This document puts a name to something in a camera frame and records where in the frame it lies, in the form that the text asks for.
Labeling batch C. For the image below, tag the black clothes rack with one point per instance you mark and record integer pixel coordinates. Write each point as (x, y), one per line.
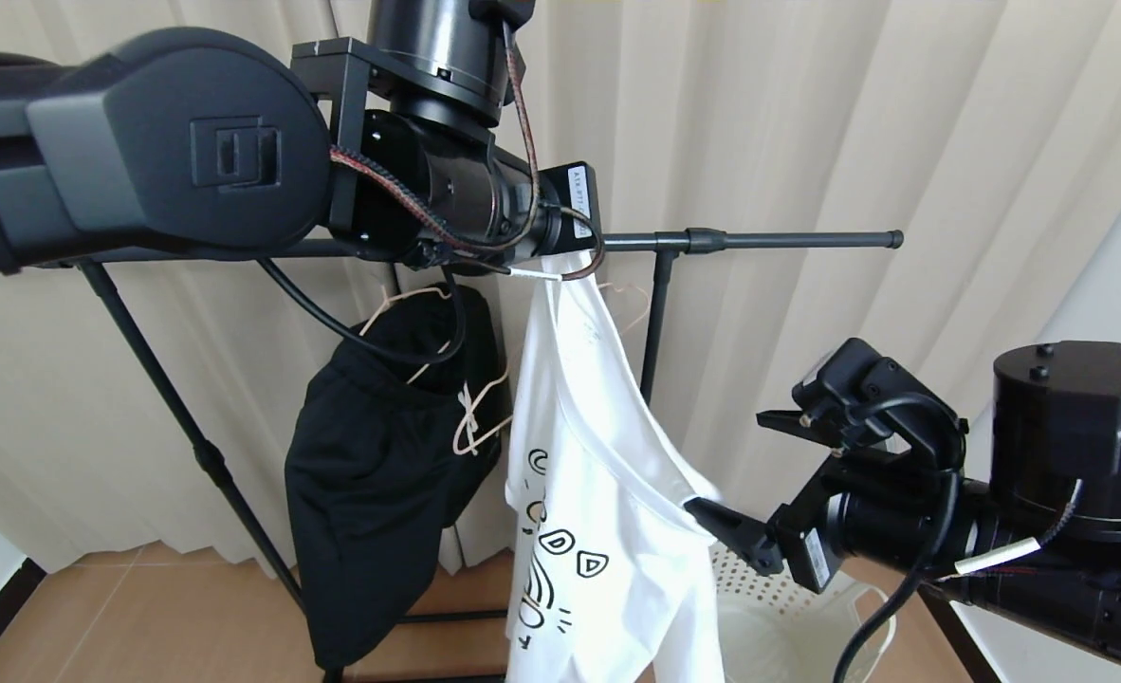
(788, 239)

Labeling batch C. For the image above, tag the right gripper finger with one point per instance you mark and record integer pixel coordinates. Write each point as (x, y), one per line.
(741, 536)
(802, 424)

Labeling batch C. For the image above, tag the white laundry basket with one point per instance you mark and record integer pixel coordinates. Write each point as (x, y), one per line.
(788, 626)

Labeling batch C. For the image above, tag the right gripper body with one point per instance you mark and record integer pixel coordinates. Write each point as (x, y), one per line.
(883, 522)

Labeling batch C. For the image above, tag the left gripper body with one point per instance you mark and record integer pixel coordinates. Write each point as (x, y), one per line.
(523, 209)

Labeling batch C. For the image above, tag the black shorts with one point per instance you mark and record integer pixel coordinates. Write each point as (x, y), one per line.
(371, 512)

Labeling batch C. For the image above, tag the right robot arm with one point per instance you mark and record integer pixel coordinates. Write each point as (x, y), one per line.
(1073, 446)

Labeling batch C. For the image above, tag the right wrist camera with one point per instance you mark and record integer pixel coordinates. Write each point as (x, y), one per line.
(873, 389)

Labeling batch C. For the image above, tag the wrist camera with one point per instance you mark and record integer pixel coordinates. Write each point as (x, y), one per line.
(873, 389)
(504, 11)

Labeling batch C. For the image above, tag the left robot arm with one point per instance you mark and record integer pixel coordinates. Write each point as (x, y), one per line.
(143, 142)

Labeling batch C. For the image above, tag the pink clothes hanger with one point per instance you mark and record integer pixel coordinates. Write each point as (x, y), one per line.
(399, 296)
(643, 296)

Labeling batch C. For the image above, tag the white garment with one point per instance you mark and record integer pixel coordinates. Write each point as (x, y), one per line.
(598, 427)

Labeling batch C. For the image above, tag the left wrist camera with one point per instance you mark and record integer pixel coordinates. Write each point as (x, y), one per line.
(504, 11)

